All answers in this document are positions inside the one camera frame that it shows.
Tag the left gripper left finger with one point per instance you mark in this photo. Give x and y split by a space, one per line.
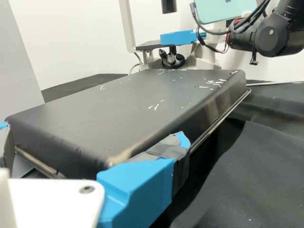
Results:
2 125

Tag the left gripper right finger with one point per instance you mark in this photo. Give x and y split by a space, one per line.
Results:
140 185

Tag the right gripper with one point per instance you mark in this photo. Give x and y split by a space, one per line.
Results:
215 28

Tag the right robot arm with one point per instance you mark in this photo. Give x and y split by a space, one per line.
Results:
268 33

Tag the cream microscope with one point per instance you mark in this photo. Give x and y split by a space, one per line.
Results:
128 26

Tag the black tray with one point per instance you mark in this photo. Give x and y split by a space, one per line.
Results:
114 111

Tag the right wrist camera phone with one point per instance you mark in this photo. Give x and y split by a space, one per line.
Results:
225 10

